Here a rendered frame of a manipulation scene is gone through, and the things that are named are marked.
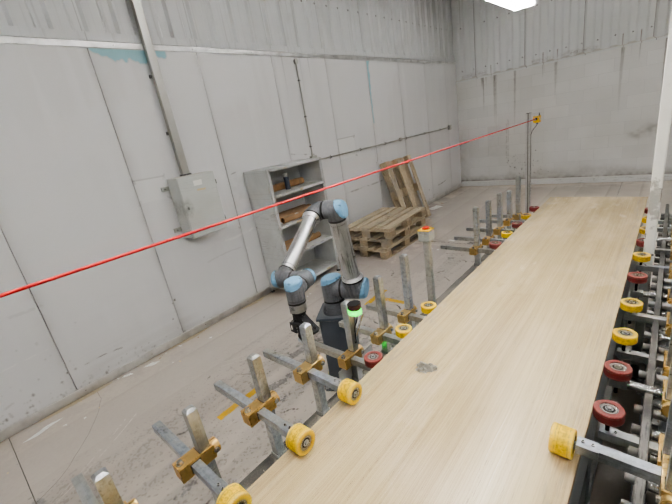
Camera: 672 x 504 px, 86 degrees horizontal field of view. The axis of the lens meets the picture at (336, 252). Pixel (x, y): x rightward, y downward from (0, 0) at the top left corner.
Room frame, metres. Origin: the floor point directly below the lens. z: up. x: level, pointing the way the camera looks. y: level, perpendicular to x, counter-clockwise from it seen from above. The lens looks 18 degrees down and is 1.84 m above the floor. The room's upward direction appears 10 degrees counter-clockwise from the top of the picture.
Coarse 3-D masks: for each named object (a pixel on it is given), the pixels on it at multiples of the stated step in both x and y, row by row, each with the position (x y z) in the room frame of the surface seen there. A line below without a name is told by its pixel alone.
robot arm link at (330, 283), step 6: (324, 276) 2.41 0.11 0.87; (330, 276) 2.38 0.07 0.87; (336, 276) 2.35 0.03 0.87; (324, 282) 2.33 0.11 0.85; (330, 282) 2.31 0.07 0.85; (336, 282) 2.32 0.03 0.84; (324, 288) 2.33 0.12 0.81; (330, 288) 2.31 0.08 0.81; (336, 288) 2.30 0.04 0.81; (324, 294) 2.34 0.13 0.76; (330, 294) 2.32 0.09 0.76; (336, 294) 2.30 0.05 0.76; (324, 300) 2.36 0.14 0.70; (330, 300) 2.32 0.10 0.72; (336, 300) 2.32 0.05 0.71
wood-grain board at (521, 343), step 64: (512, 256) 2.12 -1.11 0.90; (576, 256) 1.96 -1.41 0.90; (448, 320) 1.51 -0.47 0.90; (512, 320) 1.42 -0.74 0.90; (576, 320) 1.34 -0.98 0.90; (384, 384) 1.14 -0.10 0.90; (448, 384) 1.08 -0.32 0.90; (512, 384) 1.03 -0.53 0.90; (576, 384) 0.98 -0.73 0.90; (320, 448) 0.90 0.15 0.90; (384, 448) 0.86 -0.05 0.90; (448, 448) 0.82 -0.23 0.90; (512, 448) 0.78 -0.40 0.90
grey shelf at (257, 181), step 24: (264, 168) 4.34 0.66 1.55; (288, 168) 4.86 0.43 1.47; (312, 168) 4.81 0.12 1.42; (264, 192) 4.12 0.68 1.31; (288, 192) 4.22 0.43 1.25; (264, 216) 4.19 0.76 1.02; (264, 240) 4.26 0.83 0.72; (312, 240) 4.61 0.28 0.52; (312, 264) 4.74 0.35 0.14; (336, 264) 4.66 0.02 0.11
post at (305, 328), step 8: (304, 328) 1.25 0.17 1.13; (304, 336) 1.25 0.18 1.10; (312, 336) 1.27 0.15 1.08; (304, 344) 1.26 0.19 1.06; (312, 344) 1.26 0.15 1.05; (312, 352) 1.26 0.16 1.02; (312, 360) 1.25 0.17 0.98; (312, 384) 1.27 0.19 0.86; (320, 384) 1.26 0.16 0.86; (320, 392) 1.25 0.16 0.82; (320, 400) 1.25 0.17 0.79; (320, 408) 1.25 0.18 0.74
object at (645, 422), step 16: (656, 288) 1.58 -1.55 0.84; (656, 304) 1.44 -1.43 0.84; (656, 336) 1.22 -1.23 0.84; (656, 352) 1.13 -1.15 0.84; (656, 384) 1.10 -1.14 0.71; (640, 416) 1.37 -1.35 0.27; (640, 432) 0.82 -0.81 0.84; (640, 448) 0.76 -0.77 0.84; (640, 480) 0.68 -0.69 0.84; (640, 496) 0.64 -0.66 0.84
